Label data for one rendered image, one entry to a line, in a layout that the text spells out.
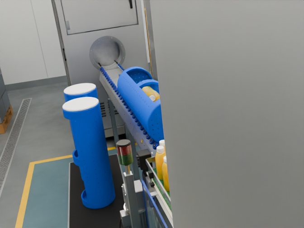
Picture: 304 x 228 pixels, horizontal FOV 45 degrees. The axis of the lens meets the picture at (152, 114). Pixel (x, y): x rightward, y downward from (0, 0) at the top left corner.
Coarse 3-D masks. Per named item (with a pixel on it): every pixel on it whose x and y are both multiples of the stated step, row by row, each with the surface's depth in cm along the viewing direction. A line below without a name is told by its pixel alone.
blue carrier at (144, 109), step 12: (132, 72) 289; (144, 72) 292; (120, 84) 279; (132, 84) 256; (144, 84) 246; (156, 84) 248; (132, 96) 246; (144, 96) 229; (132, 108) 245; (144, 108) 220; (156, 108) 210; (144, 120) 216; (156, 120) 212; (156, 132) 215
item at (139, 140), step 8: (112, 72) 395; (120, 72) 391; (104, 80) 380; (112, 80) 368; (104, 88) 377; (112, 96) 339; (120, 104) 308; (120, 112) 305; (128, 120) 280; (128, 128) 304; (136, 128) 260; (136, 136) 258; (144, 144) 239; (152, 168) 242
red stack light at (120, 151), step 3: (117, 147) 160; (120, 147) 159; (123, 147) 158; (126, 147) 159; (129, 147) 160; (117, 150) 161; (120, 150) 159; (123, 150) 159; (126, 150) 159; (129, 150) 160; (120, 153) 160; (123, 153) 160; (126, 153) 160; (129, 153) 161
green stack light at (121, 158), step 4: (120, 156) 161; (124, 156) 160; (128, 156) 161; (132, 156) 163; (120, 160) 162; (124, 160) 161; (128, 160) 161; (132, 160) 163; (120, 164) 163; (124, 164) 162; (128, 164) 162
